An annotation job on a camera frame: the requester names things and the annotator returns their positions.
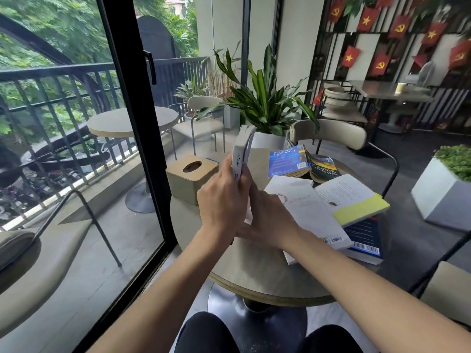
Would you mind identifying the person's left hand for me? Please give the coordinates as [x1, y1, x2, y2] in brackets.
[197, 153, 253, 240]

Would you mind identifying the person's right hand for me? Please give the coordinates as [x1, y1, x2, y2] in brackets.
[234, 186, 307, 251]

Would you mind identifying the thick white book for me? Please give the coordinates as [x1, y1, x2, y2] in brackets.
[231, 124, 257, 225]

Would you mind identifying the person's right forearm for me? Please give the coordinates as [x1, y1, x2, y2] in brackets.
[281, 226, 471, 353]

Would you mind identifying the person's left forearm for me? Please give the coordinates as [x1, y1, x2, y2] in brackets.
[88, 227, 240, 353]

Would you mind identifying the blue cover book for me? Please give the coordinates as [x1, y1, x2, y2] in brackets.
[268, 145, 310, 179]

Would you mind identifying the large white paperback book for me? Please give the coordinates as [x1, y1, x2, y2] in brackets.
[264, 175, 353, 265]

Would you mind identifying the wooden tissue box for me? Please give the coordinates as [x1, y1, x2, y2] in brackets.
[166, 154, 220, 206]

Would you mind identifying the dark cover book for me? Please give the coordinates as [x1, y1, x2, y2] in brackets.
[303, 145, 341, 184]

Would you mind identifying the green plant in white pot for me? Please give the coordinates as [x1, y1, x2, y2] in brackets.
[197, 43, 321, 151]

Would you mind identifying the open book with yellow edge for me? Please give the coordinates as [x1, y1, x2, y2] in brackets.
[314, 173, 391, 228]

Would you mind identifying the dry plant in white pot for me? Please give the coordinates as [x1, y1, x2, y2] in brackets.
[207, 41, 242, 130]

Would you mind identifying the small green potted plant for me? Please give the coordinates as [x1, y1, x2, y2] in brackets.
[173, 76, 211, 119]

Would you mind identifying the dark blue book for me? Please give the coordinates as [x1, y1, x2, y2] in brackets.
[343, 216, 384, 266]

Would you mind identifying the black round table base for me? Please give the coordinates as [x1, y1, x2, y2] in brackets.
[207, 282, 308, 353]

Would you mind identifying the beige round-back chair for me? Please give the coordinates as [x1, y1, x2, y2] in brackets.
[319, 82, 369, 126]

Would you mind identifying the round outdoor table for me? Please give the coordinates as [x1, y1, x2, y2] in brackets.
[87, 106, 179, 214]

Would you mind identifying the person's left leg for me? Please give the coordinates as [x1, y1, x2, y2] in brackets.
[174, 311, 241, 353]

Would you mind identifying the person's leg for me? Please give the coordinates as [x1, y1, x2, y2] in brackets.
[294, 324, 366, 353]
[174, 311, 241, 353]

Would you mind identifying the black metal partition screen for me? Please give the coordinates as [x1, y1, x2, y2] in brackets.
[305, 0, 471, 133]

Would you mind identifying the person's right leg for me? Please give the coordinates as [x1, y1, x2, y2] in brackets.
[294, 324, 366, 353]

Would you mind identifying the grey indoor table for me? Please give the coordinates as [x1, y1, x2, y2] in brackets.
[347, 79, 435, 135]

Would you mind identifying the dark arched panel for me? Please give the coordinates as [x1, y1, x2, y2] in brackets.
[136, 15, 182, 60]

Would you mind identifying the white planter with green shrub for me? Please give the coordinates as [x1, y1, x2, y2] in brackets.
[411, 145, 471, 232]

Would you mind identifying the black balcony railing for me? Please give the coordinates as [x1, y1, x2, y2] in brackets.
[0, 56, 210, 233]

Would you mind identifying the beige chair with black legs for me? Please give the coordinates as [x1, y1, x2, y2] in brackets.
[408, 231, 471, 328]

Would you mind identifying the beige cushioned outdoor chair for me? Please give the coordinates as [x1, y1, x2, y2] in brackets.
[0, 190, 123, 339]

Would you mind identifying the beige chair with black frame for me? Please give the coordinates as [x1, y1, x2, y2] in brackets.
[286, 119, 400, 200]

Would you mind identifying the black sliding door frame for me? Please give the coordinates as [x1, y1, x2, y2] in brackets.
[72, 0, 179, 353]

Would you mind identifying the black door handle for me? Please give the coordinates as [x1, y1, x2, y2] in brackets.
[143, 50, 157, 85]

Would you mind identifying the string of red flags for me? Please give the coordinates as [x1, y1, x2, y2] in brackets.
[312, 0, 471, 107]

